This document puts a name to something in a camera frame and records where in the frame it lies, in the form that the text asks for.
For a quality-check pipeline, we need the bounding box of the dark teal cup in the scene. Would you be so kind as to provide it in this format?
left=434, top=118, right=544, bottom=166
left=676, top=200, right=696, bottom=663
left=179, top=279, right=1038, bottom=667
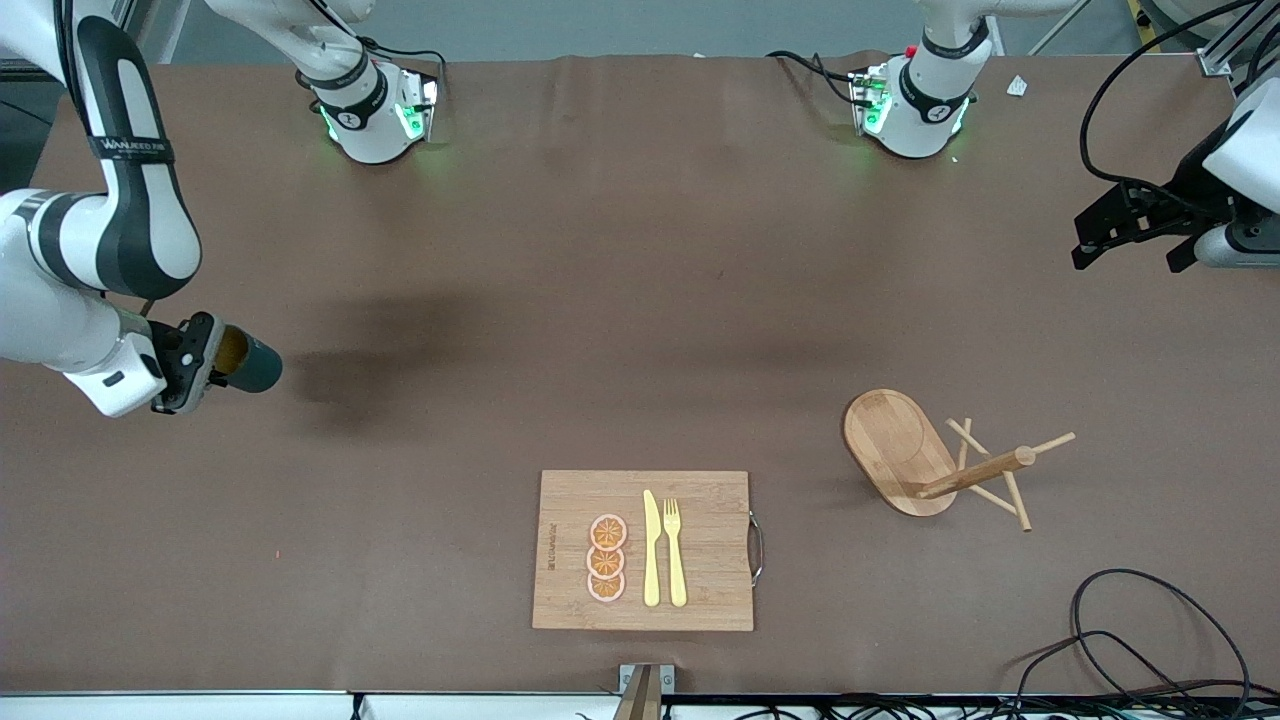
left=215, top=325, right=284, bottom=394

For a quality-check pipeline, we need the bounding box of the bamboo cutting board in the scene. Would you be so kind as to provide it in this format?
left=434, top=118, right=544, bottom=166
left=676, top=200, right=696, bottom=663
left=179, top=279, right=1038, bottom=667
left=531, top=470, right=766, bottom=633

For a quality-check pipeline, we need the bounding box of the yellow plastic fork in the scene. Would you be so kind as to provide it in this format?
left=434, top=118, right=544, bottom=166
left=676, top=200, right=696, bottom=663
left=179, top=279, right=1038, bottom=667
left=663, top=498, right=689, bottom=609

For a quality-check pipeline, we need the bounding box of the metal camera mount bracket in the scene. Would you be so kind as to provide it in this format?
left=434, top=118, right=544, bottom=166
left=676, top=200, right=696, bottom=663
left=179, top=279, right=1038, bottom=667
left=612, top=663, right=676, bottom=720

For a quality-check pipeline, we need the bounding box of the yellow plastic knife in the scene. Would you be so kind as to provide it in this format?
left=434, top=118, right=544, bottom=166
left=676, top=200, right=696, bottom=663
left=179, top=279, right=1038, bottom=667
left=642, top=489, right=663, bottom=608

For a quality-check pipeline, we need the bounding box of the wooden mug tree stand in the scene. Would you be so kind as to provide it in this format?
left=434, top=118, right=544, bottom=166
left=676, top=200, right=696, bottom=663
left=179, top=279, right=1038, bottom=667
left=843, top=388, right=1077, bottom=533

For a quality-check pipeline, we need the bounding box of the black looped table cable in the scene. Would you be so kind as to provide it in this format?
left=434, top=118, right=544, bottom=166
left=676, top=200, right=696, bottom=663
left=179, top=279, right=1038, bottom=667
left=1000, top=568, right=1253, bottom=720

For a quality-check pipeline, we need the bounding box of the black left base cable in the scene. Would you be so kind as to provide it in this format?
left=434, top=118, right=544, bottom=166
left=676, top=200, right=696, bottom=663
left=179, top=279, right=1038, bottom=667
left=765, top=50, right=861, bottom=106

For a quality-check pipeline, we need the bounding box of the black base cable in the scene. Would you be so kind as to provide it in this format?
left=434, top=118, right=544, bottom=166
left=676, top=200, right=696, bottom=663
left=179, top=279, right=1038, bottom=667
left=355, top=38, right=448, bottom=91
left=765, top=50, right=861, bottom=106

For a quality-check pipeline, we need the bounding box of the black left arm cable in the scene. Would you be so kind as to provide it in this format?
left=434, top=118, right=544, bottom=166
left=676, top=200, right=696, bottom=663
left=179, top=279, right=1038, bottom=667
left=1080, top=0, right=1280, bottom=196

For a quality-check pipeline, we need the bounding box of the black right base cable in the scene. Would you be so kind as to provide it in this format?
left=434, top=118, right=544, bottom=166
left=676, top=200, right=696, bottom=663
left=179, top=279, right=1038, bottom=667
left=355, top=38, right=448, bottom=91

